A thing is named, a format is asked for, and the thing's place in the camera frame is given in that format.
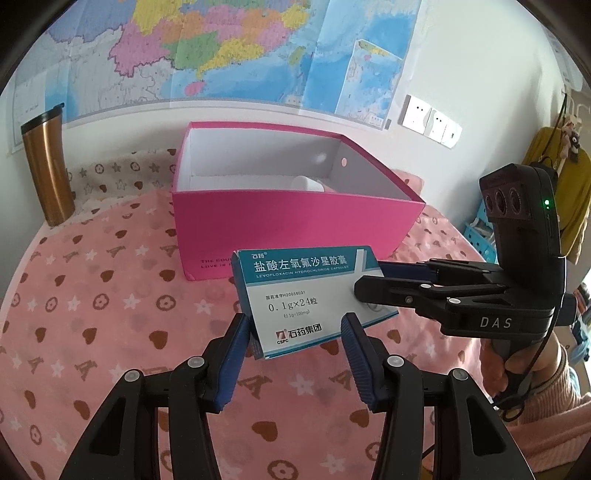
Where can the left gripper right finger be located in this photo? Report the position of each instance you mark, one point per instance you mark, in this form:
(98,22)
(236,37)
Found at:
(471,440)

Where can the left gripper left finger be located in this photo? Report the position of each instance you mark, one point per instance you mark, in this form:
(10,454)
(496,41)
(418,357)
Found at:
(121,440)

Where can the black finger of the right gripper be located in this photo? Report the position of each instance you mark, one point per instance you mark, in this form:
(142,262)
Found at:
(408,271)
(427,299)

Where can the teal white medicine box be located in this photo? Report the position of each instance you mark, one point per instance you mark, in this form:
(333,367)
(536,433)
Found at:
(296,297)

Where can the pink cream tube white cap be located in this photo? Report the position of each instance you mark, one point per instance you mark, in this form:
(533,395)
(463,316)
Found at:
(307,184)

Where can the pink right sleeve forearm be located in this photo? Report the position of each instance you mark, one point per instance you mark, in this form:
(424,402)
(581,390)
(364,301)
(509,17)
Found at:
(554,427)

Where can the person's right hand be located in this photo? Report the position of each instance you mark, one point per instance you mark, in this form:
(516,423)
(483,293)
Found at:
(495,370)

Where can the blue perforated plastic basket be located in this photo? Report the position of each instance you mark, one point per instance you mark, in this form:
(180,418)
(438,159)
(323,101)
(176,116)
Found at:
(480,234)

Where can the yellow hanging garment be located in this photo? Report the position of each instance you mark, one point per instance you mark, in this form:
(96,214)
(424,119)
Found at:
(572,196)

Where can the pink patterned tablecloth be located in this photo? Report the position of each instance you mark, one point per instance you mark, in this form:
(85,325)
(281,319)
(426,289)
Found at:
(105,293)

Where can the pink cardboard storage box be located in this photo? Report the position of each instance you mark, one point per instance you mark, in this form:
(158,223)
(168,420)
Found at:
(231,191)

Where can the copper travel mug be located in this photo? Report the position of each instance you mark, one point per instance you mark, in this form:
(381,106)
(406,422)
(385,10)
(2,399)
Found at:
(42,140)

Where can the white wall socket plate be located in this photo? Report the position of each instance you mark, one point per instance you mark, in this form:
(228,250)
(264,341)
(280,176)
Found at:
(420,117)

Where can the colourful wall map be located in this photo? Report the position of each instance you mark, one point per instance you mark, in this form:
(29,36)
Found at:
(343,58)

